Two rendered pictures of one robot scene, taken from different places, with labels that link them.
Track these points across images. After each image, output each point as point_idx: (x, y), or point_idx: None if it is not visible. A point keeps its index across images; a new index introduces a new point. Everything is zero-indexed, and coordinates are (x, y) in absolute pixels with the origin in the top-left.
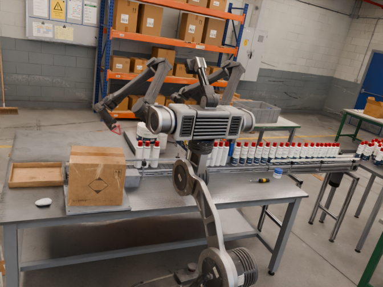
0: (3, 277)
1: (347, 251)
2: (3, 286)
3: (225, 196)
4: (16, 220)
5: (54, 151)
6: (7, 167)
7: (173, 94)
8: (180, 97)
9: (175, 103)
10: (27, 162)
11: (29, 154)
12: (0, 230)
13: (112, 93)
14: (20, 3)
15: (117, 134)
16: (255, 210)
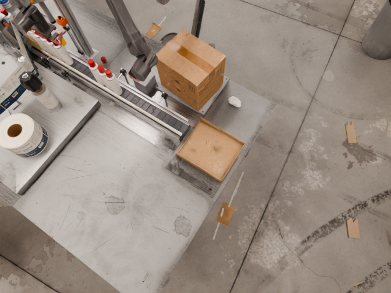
0: (228, 203)
1: None
2: (232, 193)
3: (96, 19)
4: (262, 97)
5: (152, 199)
6: (223, 188)
7: (19, 23)
8: (32, 6)
9: (41, 18)
10: (198, 188)
11: (183, 208)
12: (198, 270)
13: (132, 38)
14: None
15: (27, 203)
16: None
